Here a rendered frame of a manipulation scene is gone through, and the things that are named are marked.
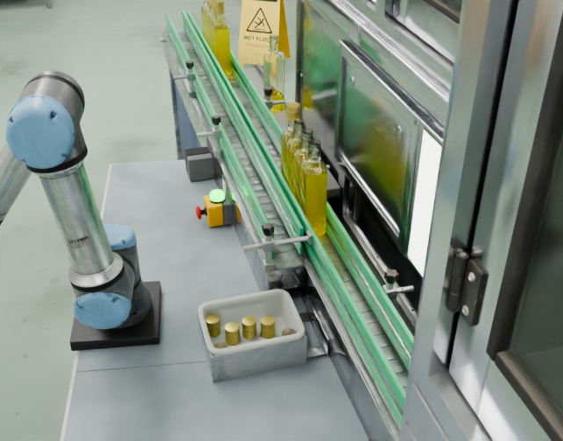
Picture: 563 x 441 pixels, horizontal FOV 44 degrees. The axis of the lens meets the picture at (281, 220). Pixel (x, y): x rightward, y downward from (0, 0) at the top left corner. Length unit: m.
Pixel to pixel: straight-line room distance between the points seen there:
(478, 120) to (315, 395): 1.12
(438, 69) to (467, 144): 0.86
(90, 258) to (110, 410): 0.34
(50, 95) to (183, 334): 0.69
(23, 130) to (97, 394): 0.63
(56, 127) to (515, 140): 0.92
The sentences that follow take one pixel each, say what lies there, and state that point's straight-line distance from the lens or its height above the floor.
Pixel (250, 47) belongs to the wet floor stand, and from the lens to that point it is 5.11.
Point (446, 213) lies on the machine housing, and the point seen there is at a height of 1.61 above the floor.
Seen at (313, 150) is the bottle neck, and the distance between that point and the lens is 1.69.
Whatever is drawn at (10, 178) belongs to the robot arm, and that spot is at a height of 1.19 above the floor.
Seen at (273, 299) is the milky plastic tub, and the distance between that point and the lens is 1.71.
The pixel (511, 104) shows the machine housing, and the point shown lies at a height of 1.72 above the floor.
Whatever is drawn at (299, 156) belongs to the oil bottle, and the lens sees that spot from 1.76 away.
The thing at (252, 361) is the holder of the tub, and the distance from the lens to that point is 1.60.
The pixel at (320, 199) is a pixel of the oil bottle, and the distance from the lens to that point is 1.75.
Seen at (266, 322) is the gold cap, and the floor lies 0.81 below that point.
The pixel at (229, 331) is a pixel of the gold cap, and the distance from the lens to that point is 1.64.
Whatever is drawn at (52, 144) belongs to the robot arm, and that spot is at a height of 1.35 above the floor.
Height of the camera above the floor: 1.93
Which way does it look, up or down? 34 degrees down
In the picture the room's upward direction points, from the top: straight up
